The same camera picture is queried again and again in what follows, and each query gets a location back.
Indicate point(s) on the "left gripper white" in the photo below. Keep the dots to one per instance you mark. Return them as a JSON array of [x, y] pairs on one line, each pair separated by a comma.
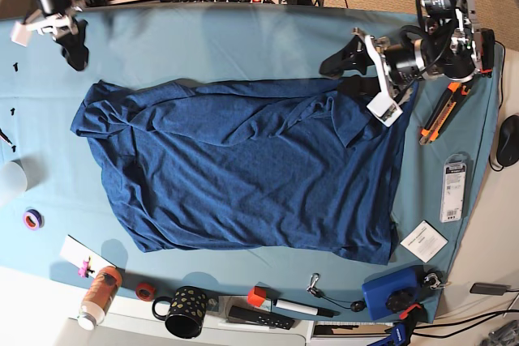
[[361, 52]]

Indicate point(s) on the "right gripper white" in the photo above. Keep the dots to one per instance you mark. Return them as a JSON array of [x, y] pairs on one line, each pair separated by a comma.
[[62, 27]]

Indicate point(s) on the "dark blue t-shirt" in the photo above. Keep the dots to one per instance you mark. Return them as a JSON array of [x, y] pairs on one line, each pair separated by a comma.
[[238, 165]]

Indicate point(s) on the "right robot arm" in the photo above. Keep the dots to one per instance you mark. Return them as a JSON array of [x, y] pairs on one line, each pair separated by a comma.
[[49, 7]]

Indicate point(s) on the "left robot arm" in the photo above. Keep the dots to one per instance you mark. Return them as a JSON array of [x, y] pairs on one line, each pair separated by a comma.
[[447, 41]]

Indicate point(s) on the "orange black utility knife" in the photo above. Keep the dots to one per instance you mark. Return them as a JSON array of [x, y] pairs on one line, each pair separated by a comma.
[[450, 100]]

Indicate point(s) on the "translucent plastic cup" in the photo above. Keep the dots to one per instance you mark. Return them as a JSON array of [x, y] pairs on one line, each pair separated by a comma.
[[13, 182]]

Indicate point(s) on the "packaged bit set blister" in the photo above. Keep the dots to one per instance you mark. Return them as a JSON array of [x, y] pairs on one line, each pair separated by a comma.
[[454, 174]]

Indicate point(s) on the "black computer mouse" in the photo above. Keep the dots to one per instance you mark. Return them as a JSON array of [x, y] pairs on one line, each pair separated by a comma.
[[507, 153]]

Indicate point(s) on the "purple tape roll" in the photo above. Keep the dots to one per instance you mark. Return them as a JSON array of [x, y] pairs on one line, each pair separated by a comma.
[[33, 219]]

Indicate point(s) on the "white square paper leaflet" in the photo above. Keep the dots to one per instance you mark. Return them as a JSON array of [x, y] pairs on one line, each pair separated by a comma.
[[424, 242]]

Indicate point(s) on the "white paper card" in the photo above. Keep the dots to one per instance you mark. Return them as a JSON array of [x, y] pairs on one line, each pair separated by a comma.
[[75, 253]]

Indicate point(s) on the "pink small clip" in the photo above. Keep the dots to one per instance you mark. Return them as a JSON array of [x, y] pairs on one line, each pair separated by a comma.
[[85, 269]]

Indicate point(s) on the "blue plastic case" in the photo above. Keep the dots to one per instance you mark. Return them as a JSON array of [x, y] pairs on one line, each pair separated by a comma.
[[393, 293]]

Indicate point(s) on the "orange plastic bottle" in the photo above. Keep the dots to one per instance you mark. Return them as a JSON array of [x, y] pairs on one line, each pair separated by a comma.
[[96, 303]]

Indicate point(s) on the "white black marker pen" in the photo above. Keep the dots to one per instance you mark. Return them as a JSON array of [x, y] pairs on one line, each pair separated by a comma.
[[303, 309]]

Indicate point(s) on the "red orange cube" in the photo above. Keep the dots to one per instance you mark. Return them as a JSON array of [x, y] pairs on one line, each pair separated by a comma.
[[257, 296]]

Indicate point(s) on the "red tape roll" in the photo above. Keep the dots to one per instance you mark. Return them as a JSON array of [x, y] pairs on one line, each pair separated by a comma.
[[145, 291]]

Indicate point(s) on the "black power adapter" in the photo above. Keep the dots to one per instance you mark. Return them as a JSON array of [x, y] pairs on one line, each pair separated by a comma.
[[488, 289]]

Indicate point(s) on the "black remote control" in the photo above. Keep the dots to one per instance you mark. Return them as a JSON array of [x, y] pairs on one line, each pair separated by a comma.
[[261, 318]]

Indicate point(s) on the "blue orange clamp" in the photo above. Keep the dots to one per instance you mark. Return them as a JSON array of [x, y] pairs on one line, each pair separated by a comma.
[[401, 332]]

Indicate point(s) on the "black mug gold pattern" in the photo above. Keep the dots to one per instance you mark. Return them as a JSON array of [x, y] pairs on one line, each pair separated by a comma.
[[184, 318]]

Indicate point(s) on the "carabiner with black lanyard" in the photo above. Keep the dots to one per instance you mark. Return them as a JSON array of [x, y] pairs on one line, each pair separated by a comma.
[[354, 306]]

